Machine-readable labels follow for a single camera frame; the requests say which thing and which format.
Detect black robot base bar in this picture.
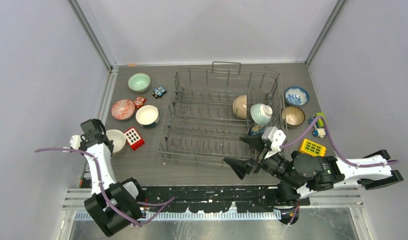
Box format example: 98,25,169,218
112,177,300,226

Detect brown ribbed bowl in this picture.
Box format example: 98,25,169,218
281,106,306,127

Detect dark teal painted bowl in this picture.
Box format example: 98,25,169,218
248,124,267,136

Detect green blue toy car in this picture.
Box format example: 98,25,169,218
308,112,326,139

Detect pale green celadon bowl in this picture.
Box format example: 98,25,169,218
128,73,151,93

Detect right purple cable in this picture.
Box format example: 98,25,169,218
279,115,400,226

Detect red toy block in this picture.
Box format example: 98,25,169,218
124,127,145,151

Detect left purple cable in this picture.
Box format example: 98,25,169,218
35,147,176,229

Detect purple cable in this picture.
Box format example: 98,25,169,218
35,147,176,229
279,115,400,226

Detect grey wire dish rack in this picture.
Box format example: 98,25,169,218
158,61,287,166

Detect red owl toy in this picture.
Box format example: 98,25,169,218
133,96,147,109

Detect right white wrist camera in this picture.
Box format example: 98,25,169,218
261,126,286,159

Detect blue floral white bowl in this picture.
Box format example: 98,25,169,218
284,86,309,107

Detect teal and white bowl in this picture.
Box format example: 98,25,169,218
135,105,160,129

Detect beige bowl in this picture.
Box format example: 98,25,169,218
232,95,247,120
106,129,126,154

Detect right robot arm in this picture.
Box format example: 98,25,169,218
224,150,403,206

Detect yellow toy block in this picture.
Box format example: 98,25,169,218
298,138,326,157

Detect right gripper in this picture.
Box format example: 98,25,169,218
222,132,298,190

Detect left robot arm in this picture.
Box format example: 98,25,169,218
79,118,145,237

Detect light green striped bowl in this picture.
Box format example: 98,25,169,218
250,103,273,125

